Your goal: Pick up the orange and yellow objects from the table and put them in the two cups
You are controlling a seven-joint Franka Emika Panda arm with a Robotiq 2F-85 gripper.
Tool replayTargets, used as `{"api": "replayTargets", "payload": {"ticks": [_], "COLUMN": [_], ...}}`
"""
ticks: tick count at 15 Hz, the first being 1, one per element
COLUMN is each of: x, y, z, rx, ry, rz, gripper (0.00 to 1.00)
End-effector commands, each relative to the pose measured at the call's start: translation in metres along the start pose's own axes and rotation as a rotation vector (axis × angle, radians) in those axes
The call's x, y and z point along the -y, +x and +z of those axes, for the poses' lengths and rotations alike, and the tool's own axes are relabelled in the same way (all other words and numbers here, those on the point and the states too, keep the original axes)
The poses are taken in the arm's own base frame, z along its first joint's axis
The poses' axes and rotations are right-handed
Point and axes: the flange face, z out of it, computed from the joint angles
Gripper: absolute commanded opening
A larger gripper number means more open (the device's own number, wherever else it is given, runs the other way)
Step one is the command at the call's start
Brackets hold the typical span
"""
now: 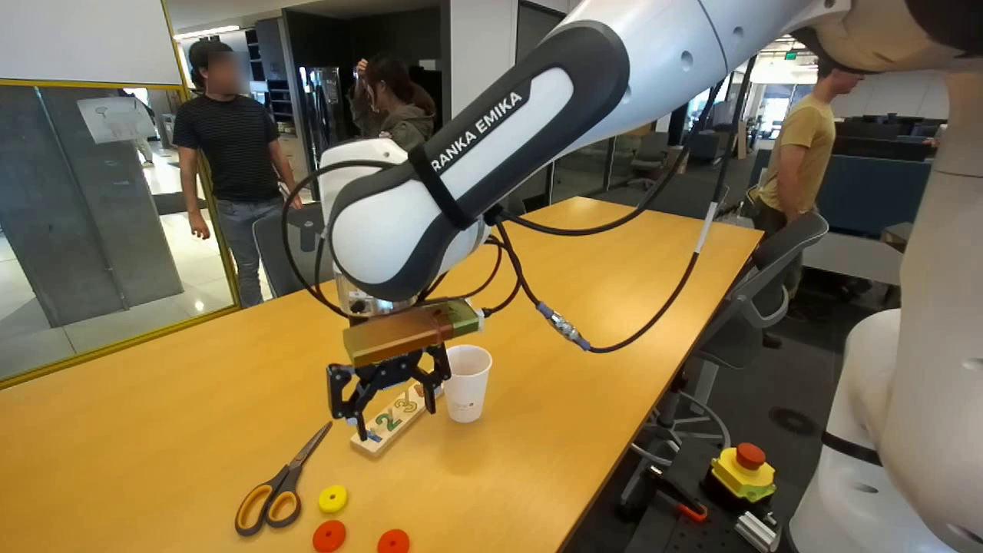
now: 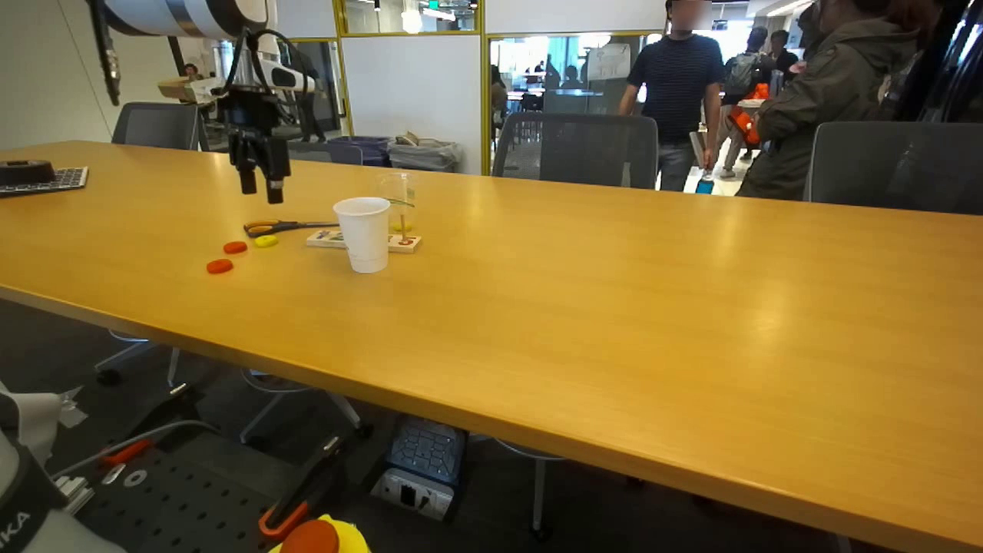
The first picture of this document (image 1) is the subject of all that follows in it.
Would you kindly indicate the shiny flat wrist camera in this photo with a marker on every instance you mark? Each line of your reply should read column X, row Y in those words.
column 409, row 330

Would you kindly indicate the white paper cup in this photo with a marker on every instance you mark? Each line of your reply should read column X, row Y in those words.
column 467, row 395

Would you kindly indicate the small grey table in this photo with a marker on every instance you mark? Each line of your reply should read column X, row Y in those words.
column 855, row 260

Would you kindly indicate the dark grey door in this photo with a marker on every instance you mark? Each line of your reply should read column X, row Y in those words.
column 534, row 21

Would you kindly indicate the man in yellow shirt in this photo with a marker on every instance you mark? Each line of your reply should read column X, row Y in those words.
column 800, row 156

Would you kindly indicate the woman in olive jacket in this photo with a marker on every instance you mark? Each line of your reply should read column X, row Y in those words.
column 400, row 112

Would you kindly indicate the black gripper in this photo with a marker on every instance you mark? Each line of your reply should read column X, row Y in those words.
column 393, row 370

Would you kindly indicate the grey mesh chair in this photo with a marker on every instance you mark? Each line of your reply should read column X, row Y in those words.
column 304, row 249

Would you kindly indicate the blue cabinet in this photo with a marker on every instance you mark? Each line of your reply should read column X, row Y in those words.
column 879, row 196

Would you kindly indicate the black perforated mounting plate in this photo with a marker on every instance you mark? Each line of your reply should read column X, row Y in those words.
column 696, row 539

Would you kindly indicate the yellow plastic disc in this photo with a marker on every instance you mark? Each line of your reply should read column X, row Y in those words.
column 328, row 501

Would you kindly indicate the orange plastic disc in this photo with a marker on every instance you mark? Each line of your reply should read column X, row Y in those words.
column 388, row 541
column 320, row 535

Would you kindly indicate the black office chair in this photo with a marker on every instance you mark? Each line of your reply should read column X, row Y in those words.
column 769, row 272

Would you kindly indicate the yellow framed glass partition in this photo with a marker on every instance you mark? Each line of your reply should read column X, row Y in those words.
column 19, row 40

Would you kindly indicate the wooden number puzzle board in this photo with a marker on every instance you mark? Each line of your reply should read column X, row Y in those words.
column 393, row 421

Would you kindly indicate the man in black t-shirt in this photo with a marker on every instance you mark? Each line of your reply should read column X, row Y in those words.
column 233, row 143

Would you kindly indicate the silver metal block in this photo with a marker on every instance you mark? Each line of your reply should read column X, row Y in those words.
column 758, row 530

